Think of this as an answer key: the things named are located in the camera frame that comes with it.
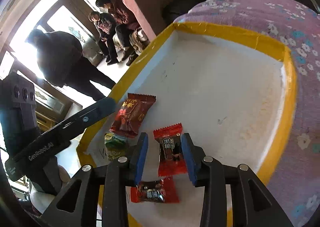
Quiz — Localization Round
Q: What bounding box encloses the green snack packet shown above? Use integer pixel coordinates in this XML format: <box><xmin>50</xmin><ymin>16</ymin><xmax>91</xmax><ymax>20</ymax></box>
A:
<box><xmin>104</xmin><ymin>132</ymin><xmax>129</xmax><ymax>161</ymax></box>

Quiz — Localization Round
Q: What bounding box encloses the maroon snack packet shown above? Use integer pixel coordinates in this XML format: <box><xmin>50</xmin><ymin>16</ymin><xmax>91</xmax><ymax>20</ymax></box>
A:
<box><xmin>110</xmin><ymin>93</ymin><xmax>156</xmax><ymax>138</ymax></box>

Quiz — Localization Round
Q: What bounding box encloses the red black candy packet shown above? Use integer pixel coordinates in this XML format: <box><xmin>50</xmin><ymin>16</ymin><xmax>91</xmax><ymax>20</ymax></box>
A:
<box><xmin>130</xmin><ymin>177</ymin><xmax>180</xmax><ymax>203</ymax></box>

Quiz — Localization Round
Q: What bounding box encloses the white gloved left hand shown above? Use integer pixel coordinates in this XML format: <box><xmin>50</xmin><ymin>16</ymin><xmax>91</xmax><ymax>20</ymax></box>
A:
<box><xmin>30</xmin><ymin>165</ymin><xmax>71</xmax><ymax>213</ymax></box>

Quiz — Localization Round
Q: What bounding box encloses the standing person in dark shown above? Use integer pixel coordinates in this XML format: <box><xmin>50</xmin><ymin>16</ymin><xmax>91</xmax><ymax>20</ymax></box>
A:
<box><xmin>26</xmin><ymin>29</ymin><xmax>116</xmax><ymax>102</ymax></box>

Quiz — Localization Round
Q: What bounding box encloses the yellow white foam box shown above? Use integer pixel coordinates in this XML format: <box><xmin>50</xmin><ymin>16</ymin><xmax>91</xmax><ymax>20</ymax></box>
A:
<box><xmin>76</xmin><ymin>21</ymin><xmax>298</xmax><ymax>227</ymax></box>

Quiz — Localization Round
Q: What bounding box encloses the seated person in plaid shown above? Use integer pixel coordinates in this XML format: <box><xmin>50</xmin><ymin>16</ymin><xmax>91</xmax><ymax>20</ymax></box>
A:
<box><xmin>88</xmin><ymin>11</ymin><xmax>119</xmax><ymax>65</ymax></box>

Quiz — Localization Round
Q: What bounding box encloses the seated person in red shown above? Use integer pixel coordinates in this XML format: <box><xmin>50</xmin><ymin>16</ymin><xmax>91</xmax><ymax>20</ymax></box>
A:
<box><xmin>95</xmin><ymin>0</ymin><xmax>140</xmax><ymax>66</ymax></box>

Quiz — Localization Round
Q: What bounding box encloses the purple floral tablecloth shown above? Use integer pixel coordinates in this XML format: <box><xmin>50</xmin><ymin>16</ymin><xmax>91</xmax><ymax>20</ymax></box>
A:
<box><xmin>175</xmin><ymin>0</ymin><xmax>319</xmax><ymax>226</ymax></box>

